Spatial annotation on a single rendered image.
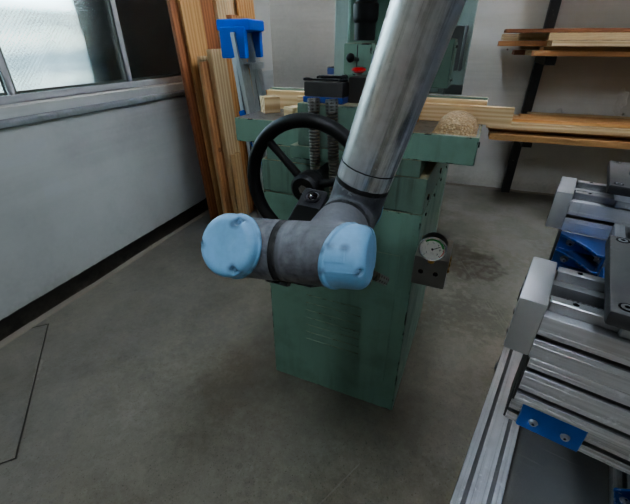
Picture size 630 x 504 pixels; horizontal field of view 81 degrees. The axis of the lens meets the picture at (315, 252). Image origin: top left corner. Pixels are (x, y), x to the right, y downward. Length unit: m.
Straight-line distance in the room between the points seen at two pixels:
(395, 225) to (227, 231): 0.59
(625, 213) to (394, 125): 0.69
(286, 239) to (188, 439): 1.01
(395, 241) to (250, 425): 0.76
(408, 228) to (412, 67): 0.55
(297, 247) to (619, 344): 0.41
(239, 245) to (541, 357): 0.44
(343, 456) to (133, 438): 0.65
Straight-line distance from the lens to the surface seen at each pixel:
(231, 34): 1.87
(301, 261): 0.40
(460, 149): 0.87
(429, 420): 1.37
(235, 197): 2.46
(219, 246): 0.43
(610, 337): 0.59
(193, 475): 1.27
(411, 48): 0.45
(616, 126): 3.04
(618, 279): 0.58
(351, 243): 0.39
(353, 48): 1.01
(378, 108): 0.46
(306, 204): 0.62
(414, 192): 0.90
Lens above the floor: 1.07
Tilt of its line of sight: 30 degrees down
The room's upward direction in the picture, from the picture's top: straight up
